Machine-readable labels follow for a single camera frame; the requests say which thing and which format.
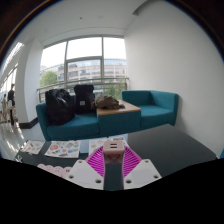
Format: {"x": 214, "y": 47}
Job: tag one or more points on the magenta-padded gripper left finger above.
{"x": 85, "y": 175}

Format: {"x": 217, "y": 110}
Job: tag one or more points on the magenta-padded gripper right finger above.
{"x": 141, "y": 175}

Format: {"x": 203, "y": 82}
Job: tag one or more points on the colourful sticker sheet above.
{"x": 96, "y": 143}
{"x": 32, "y": 147}
{"x": 63, "y": 149}

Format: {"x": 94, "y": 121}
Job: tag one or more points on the teal two-seat sofa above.
{"x": 80, "y": 128}

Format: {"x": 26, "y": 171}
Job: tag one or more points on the teal side table wooden top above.
{"x": 120, "y": 121}

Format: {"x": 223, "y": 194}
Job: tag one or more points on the teal armchair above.
{"x": 156, "y": 111}

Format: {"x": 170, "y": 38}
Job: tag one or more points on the glossy black backpack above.
{"x": 59, "y": 106}

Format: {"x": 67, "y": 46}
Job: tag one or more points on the crumpled brown bag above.
{"x": 107, "y": 102}

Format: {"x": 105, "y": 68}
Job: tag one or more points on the black backpack with label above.
{"x": 84, "y": 98}

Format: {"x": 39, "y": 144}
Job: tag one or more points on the metal balcony railing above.
{"x": 83, "y": 81}

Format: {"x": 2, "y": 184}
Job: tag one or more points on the person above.
{"x": 4, "y": 105}
{"x": 11, "y": 98}

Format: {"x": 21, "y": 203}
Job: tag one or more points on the grey-framed large window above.
{"x": 66, "y": 50}

